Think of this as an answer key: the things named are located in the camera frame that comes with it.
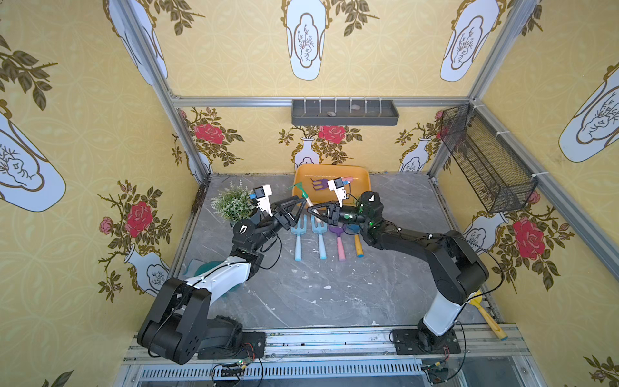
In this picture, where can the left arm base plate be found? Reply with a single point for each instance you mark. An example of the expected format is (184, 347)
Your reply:
(244, 344)

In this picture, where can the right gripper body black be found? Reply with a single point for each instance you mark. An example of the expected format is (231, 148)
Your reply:
(334, 213)

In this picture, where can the light blue hand rake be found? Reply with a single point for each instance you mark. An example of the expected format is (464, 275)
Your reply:
(299, 230)
(320, 228)

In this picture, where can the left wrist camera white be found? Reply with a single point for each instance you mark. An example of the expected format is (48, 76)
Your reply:
(261, 196)

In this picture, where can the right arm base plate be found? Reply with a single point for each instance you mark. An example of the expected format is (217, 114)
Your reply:
(413, 342)

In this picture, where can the artificial green white plant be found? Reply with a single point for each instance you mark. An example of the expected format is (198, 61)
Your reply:
(234, 201)

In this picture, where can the aluminium front rail frame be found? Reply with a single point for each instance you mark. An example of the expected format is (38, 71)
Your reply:
(473, 356)

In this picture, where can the grey wall shelf tray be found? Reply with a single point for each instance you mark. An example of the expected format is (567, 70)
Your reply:
(344, 112)

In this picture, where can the teal garden glove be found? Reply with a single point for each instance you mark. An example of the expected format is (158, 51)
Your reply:
(221, 278)

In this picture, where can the green rake wooden handle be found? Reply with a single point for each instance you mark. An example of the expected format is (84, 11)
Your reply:
(299, 190)

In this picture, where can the yellow scoop wooden handle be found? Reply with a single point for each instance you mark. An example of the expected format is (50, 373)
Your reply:
(476, 300)

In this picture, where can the black wire mesh basket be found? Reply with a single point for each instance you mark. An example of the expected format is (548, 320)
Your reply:
(499, 177)

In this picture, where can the purple rake pink handle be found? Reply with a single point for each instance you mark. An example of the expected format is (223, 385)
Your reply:
(338, 231)

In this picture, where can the purple cultivator pink handle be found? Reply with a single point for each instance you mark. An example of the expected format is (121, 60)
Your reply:
(322, 184)

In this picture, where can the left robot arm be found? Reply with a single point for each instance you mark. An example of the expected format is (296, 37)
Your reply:
(177, 326)

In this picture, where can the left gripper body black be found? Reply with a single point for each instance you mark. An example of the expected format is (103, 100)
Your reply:
(280, 215)

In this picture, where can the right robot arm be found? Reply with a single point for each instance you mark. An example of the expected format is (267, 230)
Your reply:
(457, 270)

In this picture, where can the blue cultivator yellow handle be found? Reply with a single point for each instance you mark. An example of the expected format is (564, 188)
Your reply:
(355, 230)

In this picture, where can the orange plastic storage box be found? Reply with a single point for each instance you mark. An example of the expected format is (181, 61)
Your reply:
(306, 172)

